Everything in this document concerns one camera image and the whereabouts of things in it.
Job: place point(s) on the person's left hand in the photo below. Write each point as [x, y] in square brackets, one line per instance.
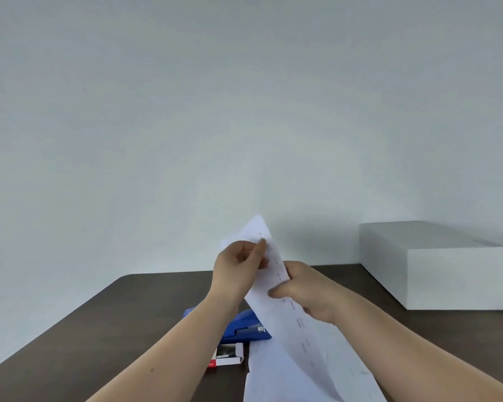
[232, 276]

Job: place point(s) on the person's right hand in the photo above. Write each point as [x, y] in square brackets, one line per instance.
[314, 293]

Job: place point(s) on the red and white staple box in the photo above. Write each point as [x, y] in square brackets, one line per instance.
[228, 362]

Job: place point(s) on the white paper stack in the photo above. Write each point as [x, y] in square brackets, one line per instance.
[276, 372]

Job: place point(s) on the person's right forearm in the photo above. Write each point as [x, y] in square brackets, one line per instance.
[402, 355]

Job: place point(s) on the person's left forearm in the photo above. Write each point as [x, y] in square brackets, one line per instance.
[163, 360]

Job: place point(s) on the large white box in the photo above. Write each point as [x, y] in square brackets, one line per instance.
[452, 276]

